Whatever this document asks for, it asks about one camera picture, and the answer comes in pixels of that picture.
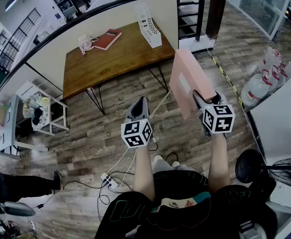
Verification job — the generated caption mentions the grey office chair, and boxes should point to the grey office chair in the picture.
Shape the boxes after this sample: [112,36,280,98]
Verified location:
[0,200,37,239]

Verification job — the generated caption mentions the white desk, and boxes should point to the white desk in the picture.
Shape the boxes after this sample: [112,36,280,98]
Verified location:
[0,95,49,157]

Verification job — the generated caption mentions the person's right forearm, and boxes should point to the person's right forearm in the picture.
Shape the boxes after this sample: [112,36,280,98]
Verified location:
[208,132,231,194]

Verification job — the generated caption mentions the red book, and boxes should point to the red book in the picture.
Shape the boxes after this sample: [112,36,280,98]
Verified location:
[93,28,123,51]

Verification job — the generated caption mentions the white cable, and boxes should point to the white cable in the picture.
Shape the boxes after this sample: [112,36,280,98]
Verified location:
[107,90,171,188]

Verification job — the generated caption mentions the white cabinet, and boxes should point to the white cabinet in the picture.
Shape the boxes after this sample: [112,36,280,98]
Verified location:
[249,48,291,165]

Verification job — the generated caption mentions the white frame stool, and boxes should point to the white frame stool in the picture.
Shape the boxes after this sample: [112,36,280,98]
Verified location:
[15,80,70,136]

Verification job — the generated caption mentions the white power strip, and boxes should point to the white power strip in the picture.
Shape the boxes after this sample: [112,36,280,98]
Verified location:
[100,172,118,190]

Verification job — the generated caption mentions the pink box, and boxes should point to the pink box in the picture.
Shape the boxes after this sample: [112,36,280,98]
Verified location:
[169,48,217,120]

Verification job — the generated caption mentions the person's black printed shirt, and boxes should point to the person's black printed shirt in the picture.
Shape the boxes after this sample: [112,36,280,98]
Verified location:
[94,170,278,239]

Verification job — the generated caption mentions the black barred window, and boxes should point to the black barred window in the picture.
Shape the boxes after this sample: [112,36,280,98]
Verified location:
[0,7,42,68]

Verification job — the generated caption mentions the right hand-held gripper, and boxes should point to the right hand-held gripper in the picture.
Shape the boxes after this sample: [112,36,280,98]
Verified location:
[192,90,236,140]

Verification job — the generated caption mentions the glass door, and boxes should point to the glass door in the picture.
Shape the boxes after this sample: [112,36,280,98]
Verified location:
[238,0,291,40]

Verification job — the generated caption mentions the pink water bottle with strap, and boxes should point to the pink water bottle with strap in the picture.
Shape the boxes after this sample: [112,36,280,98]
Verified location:
[77,34,99,56]

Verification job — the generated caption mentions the wooden table with black legs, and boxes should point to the wooden table with black legs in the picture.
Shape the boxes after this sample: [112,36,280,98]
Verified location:
[62,21,176,116]

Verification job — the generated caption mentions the person's left forearm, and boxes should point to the person's left forearm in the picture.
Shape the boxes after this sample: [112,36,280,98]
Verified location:
[133,143,156,202]

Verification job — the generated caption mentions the yellow black floor tape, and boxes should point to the yellow black floor tape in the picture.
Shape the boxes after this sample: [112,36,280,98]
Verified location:
[211,55,244,107]

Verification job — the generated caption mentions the white plastic bin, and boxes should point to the white plastic bin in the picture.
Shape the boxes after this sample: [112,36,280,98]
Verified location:
[267,200,291,239]

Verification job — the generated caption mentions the white perforated file rack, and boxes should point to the white perforated file rack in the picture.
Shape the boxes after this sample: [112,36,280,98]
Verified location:
[135,3,163,49]

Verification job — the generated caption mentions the black ladder shelf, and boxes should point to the black ladder shelf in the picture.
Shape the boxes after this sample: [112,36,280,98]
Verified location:
[176,0,229,42]

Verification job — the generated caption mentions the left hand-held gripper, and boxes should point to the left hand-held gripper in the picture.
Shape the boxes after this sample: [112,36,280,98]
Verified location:
[121,96,153,148]

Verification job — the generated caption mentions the person's grey trousered legs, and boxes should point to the person's grey trousered legs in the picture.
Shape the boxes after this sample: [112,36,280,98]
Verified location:
[152,155,199,174]

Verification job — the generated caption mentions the cream partition with black rail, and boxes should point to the cream partition with black rail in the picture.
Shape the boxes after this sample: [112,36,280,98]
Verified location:
[0,0,230,109]

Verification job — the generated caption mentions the patterned bag of clothes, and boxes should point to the patterned bag of clothes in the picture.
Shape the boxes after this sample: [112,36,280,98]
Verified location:
[22,94,52,132]

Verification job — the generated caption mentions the black cable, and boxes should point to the black cable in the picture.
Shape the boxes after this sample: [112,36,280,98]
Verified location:
[32,143,178,221]

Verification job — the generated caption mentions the black standing fan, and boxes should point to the black standing fan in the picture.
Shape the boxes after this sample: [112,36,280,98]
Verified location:
[235,149,291,201]

